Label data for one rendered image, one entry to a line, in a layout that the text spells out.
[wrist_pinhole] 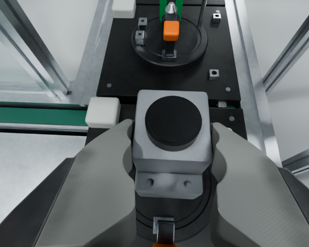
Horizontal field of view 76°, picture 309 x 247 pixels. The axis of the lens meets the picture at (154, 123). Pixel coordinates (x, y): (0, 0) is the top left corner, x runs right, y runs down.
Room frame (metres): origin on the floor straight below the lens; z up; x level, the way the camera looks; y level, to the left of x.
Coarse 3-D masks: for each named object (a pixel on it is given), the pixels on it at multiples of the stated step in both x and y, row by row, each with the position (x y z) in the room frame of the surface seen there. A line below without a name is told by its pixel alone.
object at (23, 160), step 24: (0, 96) 0.21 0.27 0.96; (24, 96) 0.20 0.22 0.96; (48, 96) 0.20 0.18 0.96; (0, 120) 0.16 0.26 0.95; (24, 120) 0.16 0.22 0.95; (48, 120) 0.16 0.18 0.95; (72, 120) 0.16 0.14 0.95; (0, 144) 0.13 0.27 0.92; (24, 144) 0.13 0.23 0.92; (48, 144) 0.13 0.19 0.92; (72, 144) 0.13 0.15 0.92; (0, 168) 0.09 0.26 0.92; (24, 168) 0.09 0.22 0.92; (48, 168) 0.09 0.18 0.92; (0, 192) 0.05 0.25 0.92; (24, 192) 0.05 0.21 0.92; (0, 216) 0.02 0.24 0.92
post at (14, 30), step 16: (0, 0) 0.21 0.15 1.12; (16, 0) 0.23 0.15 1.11; (0, 16) 0.20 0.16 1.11; (16, 16) 0.22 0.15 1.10; (0, 32) 0.20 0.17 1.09; (16, 32) 0.20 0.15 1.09; (32, 32) 0.22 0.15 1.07; (16, 48) 0.20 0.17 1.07; (32, 48) 0.20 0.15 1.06; (32, 64) 0.20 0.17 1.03; (48, 64) 0.21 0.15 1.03; (48, 80) 0.20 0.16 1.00; (64, 80) 0.22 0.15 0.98; (64, 96) 0.20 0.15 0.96
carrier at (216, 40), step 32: (128, 0) 0.41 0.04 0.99; (160, 0) 0.34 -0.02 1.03; (128, 32) 0.34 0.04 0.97; (160, 32) 0.31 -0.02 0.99; (192, 32) 0.31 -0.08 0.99; (224, 32) 0.33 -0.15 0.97; (128, 64) 0.26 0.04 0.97; (160, 64) 0.24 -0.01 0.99; (192, 64) 0.24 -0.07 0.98; (224, 64) 0.25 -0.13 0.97; (128, 96) 0.19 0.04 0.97; (224, 96) 0.18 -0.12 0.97
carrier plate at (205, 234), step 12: (132, 108) 0.16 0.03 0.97; (216, 108) 0.16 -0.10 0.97; (228, 108) 0.16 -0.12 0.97; (120, 120) 0.14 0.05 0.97; (216, 120) 0.14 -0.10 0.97; (228, 120) 0.14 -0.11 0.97; (240, 120) 0.13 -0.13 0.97; (96, 132) 0.12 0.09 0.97; (240, 132) 0.11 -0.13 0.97; (204, 228) -0.01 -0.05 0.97; (144, 240) -0.02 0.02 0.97; (192, 240) -0.02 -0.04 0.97; (204, 240) -0.02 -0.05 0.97
